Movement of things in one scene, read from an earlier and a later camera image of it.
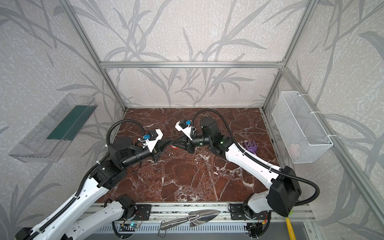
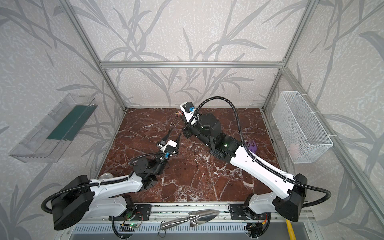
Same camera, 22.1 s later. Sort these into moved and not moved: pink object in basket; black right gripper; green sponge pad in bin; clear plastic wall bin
Moved: black right gripper
Not moved: clear plastic wall bin; pink object in basket; green sponge pad in bin
